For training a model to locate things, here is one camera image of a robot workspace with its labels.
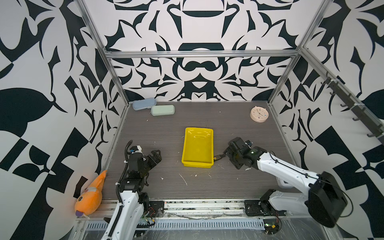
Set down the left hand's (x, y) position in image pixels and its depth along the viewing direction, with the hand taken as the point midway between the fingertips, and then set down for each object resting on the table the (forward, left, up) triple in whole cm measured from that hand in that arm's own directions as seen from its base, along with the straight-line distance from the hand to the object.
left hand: (153, 152), depth 84 cm
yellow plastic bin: (+5, -26, -7) cm, 27 cm away
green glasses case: (+38, 0, -6) cm, 38 cm away
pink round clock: (+30, -71, -5) cm, 77 cm away
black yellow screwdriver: (-1, -38, -6) cm, 38 cm away
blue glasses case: (+43, +18, -5) cm, 46 cm away
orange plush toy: (-23, +27, -1) cm, 35 cm away
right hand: (-1, -40, -1) cm, 40 cm away
